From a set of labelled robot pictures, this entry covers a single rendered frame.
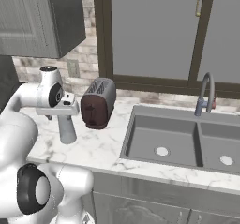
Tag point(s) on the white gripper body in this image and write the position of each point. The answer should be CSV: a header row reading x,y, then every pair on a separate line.
x,y
56,111

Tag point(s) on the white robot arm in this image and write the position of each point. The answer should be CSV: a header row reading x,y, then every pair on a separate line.
x,y
18,146

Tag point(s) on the dark brown toaster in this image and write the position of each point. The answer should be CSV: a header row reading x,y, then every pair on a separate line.
x,y
97,107

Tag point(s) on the dark tall appliance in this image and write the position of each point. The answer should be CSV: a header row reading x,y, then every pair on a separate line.
x,y
7,77

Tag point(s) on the grey double sink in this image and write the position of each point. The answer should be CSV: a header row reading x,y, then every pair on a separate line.
x,y
175,140

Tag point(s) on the dark framed window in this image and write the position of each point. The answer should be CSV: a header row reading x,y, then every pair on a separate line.
x,y
156,31

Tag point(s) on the grey base cupboard door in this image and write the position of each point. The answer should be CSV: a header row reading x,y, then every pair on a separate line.
x,y
215,218
137,210

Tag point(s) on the grey false drawer front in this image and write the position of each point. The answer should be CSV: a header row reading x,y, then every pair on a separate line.
x,y
162,191

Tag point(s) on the grey curved tap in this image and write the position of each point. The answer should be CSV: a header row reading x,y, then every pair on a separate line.
x,y
207,90

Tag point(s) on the grey wall socket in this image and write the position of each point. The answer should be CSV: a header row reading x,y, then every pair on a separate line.
x,y
73,68

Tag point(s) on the grey wall cupboard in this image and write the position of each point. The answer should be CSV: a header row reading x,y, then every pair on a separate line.
x,y
37,18

